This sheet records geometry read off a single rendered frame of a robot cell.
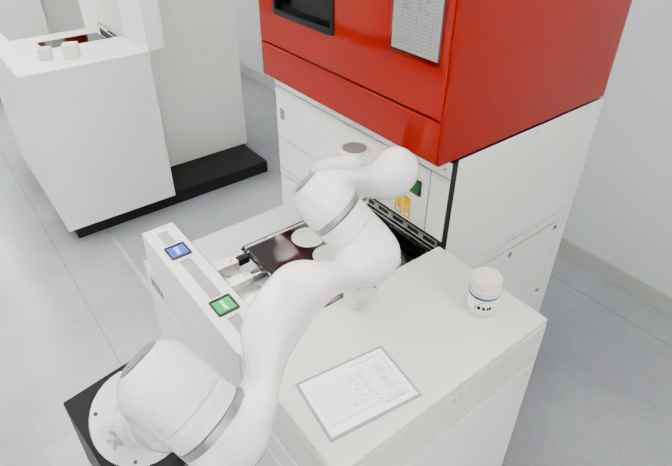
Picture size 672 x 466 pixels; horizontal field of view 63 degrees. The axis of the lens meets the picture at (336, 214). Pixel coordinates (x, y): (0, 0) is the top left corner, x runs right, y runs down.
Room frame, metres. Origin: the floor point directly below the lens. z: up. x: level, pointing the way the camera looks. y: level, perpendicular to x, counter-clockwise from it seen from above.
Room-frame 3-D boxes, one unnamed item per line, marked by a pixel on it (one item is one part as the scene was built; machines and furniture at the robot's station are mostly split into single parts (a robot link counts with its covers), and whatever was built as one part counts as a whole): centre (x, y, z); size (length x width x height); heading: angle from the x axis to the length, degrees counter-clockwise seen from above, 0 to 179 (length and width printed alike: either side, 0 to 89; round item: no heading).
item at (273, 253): (1.21, 0.02, 0.90); 0.34 x 0.34 x 0.01; 38
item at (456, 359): (0.85, -0.15, 0.89); 0.62 x 0.35 x 0.14; 128
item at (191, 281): (1.04, 0.34, 0.89); 0.55 x 0.09 x 0.14; 38
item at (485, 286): (0.94, -0.35, 1.01); 0.07 x 0.07 x 0.10
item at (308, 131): (1.50, -0.04, 1.02); 0.82 x 0.03 x 0.40; 38
